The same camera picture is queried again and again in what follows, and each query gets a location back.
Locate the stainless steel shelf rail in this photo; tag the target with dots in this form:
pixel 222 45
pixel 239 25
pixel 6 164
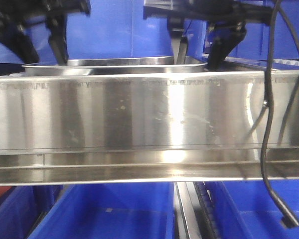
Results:
pixel 131 128

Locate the blue bin lower middle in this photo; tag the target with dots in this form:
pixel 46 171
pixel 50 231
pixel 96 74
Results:
pixel 111 211

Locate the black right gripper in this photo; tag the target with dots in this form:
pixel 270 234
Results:
pixel 227 27

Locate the silver steel tray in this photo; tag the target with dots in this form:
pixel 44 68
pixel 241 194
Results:
pixel 114 66

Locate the blue bin upper right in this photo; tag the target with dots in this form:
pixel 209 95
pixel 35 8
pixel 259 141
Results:
pixel 255 44

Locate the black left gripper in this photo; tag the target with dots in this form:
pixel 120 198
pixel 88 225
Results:
pixel 55 12

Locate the blue bin lower left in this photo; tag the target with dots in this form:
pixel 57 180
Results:
pixel 22 207

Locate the shelf rail screw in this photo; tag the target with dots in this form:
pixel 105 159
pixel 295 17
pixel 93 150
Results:
pixel 265 104

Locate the blue bin lower right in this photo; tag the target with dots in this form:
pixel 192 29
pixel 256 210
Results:
pixel 244 210

